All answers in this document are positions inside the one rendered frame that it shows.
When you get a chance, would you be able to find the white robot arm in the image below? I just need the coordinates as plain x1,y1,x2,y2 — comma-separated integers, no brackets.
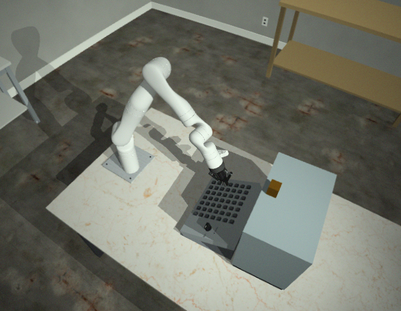
111,57,229,174

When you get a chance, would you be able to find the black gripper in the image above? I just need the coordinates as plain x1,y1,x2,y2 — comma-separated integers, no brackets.
209,161,232,187

